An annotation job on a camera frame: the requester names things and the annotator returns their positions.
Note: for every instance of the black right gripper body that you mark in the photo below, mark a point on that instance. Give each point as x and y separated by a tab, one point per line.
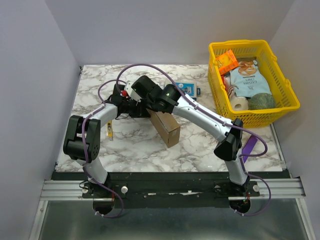
142	85

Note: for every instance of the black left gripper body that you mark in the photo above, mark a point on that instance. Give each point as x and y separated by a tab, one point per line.
135	112

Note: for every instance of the brown cardboard express box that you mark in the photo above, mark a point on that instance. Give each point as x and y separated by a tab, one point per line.
166	126

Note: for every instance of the yellow utility knife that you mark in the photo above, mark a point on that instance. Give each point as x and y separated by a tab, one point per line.
110	133

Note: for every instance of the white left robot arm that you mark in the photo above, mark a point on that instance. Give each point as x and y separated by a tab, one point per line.
83	135

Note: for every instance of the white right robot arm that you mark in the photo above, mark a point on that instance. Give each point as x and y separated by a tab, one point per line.
227	132

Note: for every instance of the blue razor box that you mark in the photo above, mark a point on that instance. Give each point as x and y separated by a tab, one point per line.
190	88

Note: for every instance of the orange snack box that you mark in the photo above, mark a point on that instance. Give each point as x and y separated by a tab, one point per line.
226	62

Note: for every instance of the purple white box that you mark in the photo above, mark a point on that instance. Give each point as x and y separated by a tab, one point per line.
248	147

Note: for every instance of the red white striped package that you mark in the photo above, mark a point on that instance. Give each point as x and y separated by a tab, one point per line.
229	87

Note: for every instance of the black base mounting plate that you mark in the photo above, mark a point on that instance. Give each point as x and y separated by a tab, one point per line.
133	190

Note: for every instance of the light blue chips bag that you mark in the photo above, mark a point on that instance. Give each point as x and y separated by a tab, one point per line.
247	80

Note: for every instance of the yellow plastic basket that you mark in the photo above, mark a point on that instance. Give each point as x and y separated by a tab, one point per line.
285	98

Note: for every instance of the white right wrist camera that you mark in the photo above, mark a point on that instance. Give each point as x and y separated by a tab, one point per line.
130	92

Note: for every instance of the aluminium rail frame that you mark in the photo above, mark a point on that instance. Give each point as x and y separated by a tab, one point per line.
136	147

